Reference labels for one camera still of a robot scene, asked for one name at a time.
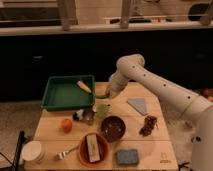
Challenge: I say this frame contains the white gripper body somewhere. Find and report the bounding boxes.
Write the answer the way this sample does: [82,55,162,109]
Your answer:
[106,78,124,99]

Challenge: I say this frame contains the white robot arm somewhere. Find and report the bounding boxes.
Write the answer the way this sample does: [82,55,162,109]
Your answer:
[106,54,213,171]

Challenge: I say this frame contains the purple bowl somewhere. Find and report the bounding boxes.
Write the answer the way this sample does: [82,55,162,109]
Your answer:
[100,116,126,143]

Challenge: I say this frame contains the orange bowl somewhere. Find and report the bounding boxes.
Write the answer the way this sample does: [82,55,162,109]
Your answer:
[77,133,109,168]

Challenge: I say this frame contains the grey triangular cloth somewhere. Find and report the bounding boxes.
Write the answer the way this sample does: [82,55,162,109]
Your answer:
[127,98,147,116]

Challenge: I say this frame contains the green cup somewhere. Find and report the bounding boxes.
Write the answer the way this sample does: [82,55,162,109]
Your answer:
[95,104,110,119]

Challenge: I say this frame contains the yellow corn cob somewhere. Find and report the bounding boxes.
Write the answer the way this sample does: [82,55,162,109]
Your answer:
[77,81,92,94]

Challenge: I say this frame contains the metal measuring cup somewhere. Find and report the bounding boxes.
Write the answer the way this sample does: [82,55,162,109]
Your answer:
[83,110,95,125]

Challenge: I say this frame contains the bunch of dark grapes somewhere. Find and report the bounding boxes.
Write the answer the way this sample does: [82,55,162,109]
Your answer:
[139,115,157,136]

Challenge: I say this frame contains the black and white small toy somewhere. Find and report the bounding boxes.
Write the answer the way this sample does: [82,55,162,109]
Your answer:
[73,109,84,121]

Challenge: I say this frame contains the green plastic tray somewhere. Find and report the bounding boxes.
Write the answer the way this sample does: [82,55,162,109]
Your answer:
[41,75,95,111]

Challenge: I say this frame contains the wooden block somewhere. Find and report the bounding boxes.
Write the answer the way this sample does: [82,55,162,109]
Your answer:
[86,134,100,163]

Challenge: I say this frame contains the orange fruit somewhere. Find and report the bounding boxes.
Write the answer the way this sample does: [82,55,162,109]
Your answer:
[61,119,72,133]

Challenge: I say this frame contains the blue sponge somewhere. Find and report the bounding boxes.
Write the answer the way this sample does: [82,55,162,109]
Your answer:
[116,149,139,165]

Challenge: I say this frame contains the silver fork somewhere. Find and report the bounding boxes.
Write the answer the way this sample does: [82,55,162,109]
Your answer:
[54,145,78,161]

